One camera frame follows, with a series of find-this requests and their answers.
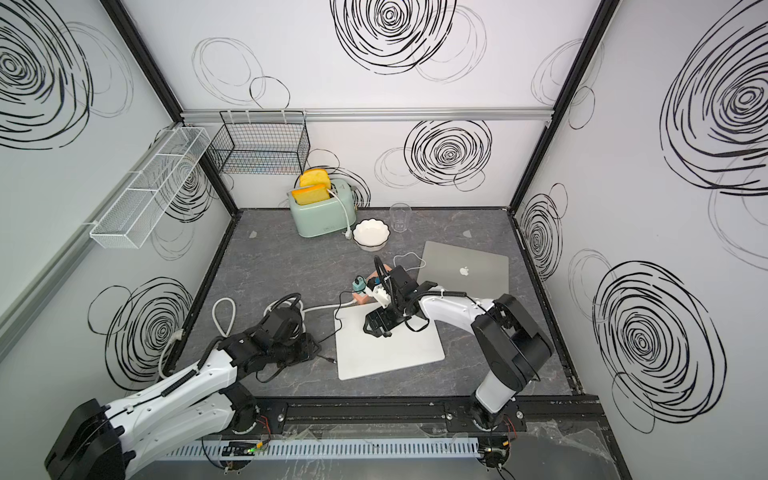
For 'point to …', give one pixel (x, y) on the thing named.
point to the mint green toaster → (325, 217)
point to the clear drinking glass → (400, 215)
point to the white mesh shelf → (128, 221)
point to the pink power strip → (361, 299)
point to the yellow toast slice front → (310, 194)
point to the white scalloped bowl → (371, 234)
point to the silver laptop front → (360, 354)
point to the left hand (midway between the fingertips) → (318, 350)
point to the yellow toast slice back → (316, 176)
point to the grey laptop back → (477, 274)
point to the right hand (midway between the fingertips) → (376, 324)
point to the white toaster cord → (348, 231)
